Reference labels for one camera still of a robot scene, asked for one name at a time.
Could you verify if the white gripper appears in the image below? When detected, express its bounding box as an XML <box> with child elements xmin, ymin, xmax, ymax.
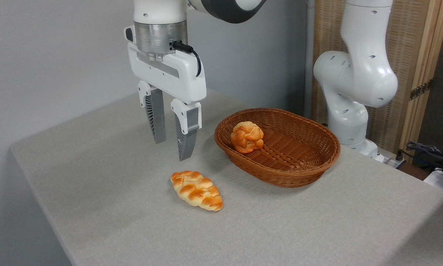
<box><xmin>124</xmin><ymin>25</ymin><xmax>207</xmax><ymax>162</ymax></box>

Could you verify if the braided golden bread loaf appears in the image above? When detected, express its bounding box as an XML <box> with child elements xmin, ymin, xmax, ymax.
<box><xmin>170</xmin><ymin>170</ymin><xmax>224</xmax><ymax>212</ymax></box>

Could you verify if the round orange bread roll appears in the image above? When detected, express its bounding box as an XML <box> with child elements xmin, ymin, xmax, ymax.
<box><xmin>231</xmin><ymin>121</ymin><xmax>264</xmax><ymax>154</ymax></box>

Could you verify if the brown wicker oval basket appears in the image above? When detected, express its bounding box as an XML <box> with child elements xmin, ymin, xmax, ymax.
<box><xmin>214</xmin><ymin>108</ymin><xmax>341</xmax><ymax>188</ymax></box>

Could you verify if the grey fabric tablecloth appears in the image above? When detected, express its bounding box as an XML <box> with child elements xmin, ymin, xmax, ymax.
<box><xmin>10</xmin><ymin>88</ymin><xmax>443</xmax><ymax>266</ymax></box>

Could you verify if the brass screen hinge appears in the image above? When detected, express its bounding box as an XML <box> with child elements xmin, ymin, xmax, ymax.
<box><xmin>409</xmin><ymin>78</ymin><xmax>433</xmax><ymax>101</ymax></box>

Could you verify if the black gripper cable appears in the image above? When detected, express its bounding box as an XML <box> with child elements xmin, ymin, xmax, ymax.
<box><xmin>172</xmin><ymin>41</ymin><xmax>202</xmax><ymax>77</ymax></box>

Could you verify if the black cable bundle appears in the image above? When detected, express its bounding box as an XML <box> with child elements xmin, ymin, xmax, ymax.
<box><xmin>403</xmin><ymin>142</ymin><xmax>443</xmax><ymax>175</ymax></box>

